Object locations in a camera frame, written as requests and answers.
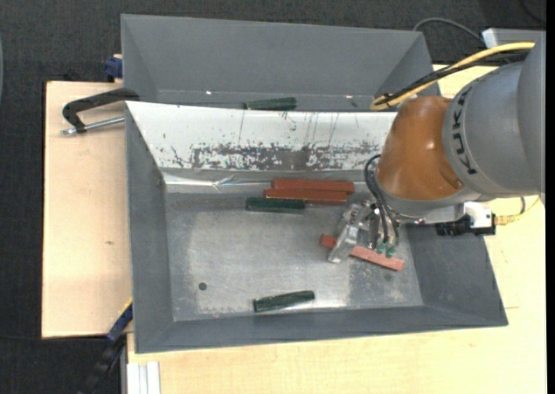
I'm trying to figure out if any pale wood flat board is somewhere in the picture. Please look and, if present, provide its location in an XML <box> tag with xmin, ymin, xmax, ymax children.
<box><xmin>41</xmin><ymin>79</ymin><xmax>134</xmax><ymax>339</ymax></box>

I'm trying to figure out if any dark green flat block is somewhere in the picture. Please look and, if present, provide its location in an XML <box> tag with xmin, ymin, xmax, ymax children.
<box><xmin>252</xmin><ymin>290</ymin><xmax>316</xmax><ymax>314</ymax></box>
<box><xmin>245</xmin><ymin>196</ymin><xmax>306</xmax><ymax>215</ymax></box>
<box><xmin>243</xmin><ymin>96</ymin><xmax>298</xmax><ymax>111</ymax></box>

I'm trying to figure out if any black cylinder on white bracket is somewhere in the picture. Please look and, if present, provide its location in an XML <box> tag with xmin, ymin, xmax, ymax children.
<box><xmin>434</xmin><ymin>200</ymin><xmax>498</xmax><ymax>238</ymax></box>

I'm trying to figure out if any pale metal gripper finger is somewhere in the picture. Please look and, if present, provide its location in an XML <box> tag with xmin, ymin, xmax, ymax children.
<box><xmin>327</xmin><ymin>225</ymin><xmax>361</xmax><ymax>264</ymax></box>

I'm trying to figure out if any red-brown flat block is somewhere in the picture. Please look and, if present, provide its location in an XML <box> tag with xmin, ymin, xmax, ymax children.
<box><xmin>264</xmin><ymin>188</ymin><xmax>349</xmax><ymax>206</ymax></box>
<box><xmin>319</xmin><ymin>233</ymin><xmax>406</xmax><ymax>273</ymax></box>
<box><xmin>271</xmin><ymin>178</ymin><xmax>356</xmax><ymax>194</ymax></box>

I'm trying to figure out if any grey metal bin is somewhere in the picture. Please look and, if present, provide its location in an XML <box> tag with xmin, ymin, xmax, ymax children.
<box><xmin>120</xmin><ymin>13</ymin><xmax>509</xmax><ymax>354</ymax></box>

